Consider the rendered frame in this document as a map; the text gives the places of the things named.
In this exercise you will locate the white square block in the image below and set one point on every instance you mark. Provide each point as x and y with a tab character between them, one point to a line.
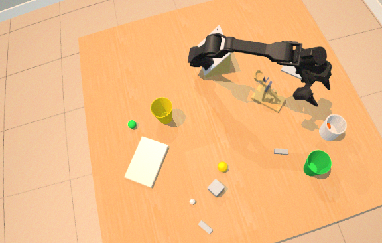
216	187

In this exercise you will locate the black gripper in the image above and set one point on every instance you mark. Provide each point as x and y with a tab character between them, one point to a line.
305	93

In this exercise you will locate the green ball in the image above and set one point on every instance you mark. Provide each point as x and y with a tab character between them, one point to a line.
132	124

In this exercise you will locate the grey flat bar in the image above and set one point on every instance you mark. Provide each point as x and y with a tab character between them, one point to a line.
205	227
281	151

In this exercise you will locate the yellow cup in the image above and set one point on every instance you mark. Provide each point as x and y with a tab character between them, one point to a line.
161	108

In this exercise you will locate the yellow ball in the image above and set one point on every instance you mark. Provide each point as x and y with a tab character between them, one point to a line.
222	166

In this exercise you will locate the green cup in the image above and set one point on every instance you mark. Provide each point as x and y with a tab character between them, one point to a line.
318	162

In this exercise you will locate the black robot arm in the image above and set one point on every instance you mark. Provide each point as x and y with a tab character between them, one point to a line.
280	52

